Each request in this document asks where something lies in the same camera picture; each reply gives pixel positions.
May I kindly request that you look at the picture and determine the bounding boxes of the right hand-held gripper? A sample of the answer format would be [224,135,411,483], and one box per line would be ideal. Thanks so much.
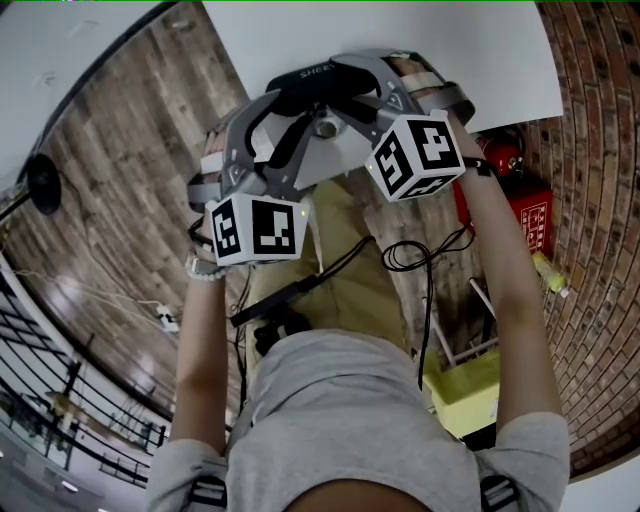
[319,51,477,204]

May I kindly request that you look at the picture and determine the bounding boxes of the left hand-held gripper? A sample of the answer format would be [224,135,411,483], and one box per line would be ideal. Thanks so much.
[187,91,317,267]

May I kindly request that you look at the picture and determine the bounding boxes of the black glasses case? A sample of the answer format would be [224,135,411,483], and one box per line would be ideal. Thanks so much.
[264,58,384,119]

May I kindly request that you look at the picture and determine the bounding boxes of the person's left forearm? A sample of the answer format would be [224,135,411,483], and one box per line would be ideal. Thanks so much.
[172,219,227,456]

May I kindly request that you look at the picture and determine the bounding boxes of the person's right forearm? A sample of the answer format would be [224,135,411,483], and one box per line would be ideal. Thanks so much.
[444,112,564,436]

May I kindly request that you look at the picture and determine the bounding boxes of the person's left hand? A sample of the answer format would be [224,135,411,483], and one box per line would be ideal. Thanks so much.
[201,126,228,177]

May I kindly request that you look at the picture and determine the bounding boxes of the person's right hand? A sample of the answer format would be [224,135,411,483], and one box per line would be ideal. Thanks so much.
[391,55,444,102]

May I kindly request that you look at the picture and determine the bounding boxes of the small clear glass cup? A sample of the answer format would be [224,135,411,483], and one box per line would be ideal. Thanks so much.
[312,112,347,141]

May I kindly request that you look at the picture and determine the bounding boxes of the white table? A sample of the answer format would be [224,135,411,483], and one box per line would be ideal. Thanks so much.
[202,0,564,191]

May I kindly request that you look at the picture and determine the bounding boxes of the person's khaki trousers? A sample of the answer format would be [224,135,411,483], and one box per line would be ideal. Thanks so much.
[247,179,411,361]

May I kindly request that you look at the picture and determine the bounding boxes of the red fire extinguisher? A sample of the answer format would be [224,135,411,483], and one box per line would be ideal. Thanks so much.
[474,127,526,179]

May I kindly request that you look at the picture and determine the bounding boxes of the black device with blue label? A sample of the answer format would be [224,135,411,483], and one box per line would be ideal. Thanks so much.
[230,277,321,329]

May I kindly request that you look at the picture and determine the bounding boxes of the black waist pouch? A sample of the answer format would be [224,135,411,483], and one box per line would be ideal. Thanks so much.
[252,312,311,356]

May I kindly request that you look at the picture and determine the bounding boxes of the white power strip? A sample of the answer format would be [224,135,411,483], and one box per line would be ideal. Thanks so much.
[155,305,180,334]

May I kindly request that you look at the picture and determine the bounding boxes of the red fire equipment box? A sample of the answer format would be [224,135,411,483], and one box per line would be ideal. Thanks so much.
[452,177,554,259]

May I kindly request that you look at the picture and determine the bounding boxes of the black round stand base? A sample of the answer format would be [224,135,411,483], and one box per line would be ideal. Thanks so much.
[0,153,62,221]

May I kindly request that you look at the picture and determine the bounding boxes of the yellow-green drink bottle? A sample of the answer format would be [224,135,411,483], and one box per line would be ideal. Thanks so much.
[532,251,571,299]

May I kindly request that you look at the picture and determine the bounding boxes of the person's grey t-shirt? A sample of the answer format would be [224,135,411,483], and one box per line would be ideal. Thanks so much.
[144,327,571,512]

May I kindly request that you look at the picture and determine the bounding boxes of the black metal railing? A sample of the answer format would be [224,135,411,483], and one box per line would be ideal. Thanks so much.
[0,269,169,489]

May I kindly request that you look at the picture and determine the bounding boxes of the yellow-green cardboard box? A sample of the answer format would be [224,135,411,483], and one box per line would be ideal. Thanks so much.
[422,349,501,441]

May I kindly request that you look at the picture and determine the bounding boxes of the black wrist strap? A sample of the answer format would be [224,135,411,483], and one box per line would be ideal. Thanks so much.
[462,157,496,179]

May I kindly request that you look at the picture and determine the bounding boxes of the white bead bracelet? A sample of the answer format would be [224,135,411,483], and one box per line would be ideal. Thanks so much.
[184,254,226,284]

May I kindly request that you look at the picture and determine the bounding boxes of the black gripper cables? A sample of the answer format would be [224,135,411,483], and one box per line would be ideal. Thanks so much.
[382,222,476,391]

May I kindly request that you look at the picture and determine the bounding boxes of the white floor cable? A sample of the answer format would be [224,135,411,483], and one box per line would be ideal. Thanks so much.
[14,269,166,321]

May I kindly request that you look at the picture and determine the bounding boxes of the white metal frame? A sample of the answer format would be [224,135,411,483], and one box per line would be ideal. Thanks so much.
[424,277,501,369]

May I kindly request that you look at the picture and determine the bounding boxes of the black left shoulder strap buckle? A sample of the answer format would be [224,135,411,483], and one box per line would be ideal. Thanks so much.
[189,474,229,512]

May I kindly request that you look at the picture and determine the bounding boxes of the black shoulder strap buckle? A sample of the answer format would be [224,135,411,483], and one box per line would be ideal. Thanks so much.
[479,474,519,512]
[189,474,229,512]

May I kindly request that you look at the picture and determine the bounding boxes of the black right shoulder strap buckle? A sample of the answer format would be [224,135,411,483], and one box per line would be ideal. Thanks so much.
[479,474,519,512]

